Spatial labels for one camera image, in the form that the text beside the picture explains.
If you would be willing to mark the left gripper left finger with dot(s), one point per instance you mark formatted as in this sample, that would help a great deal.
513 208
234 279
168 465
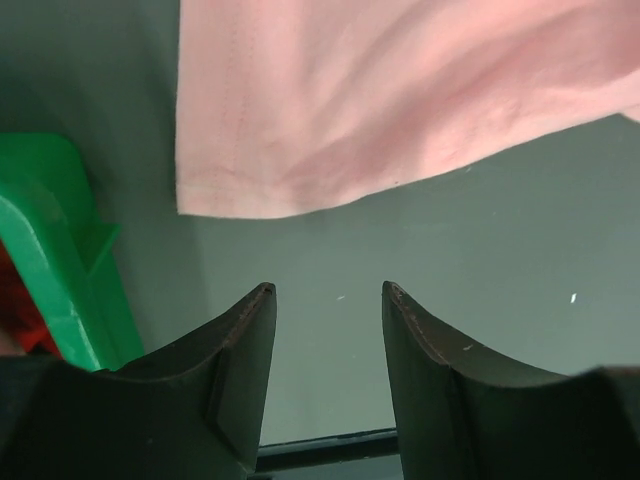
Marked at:
190 410

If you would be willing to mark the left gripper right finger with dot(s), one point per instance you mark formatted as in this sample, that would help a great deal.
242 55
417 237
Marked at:
465 411

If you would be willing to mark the salmon pink t shirt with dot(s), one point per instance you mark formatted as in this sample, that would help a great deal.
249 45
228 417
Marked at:
289 107

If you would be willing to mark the red shirt in bin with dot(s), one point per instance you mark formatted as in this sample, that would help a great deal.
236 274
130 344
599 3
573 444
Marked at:
23 329

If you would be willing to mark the green plastic bin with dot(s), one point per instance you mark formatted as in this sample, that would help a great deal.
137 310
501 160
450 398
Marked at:
62 249

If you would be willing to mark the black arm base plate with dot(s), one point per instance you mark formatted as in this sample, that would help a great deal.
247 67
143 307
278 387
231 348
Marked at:
326 450

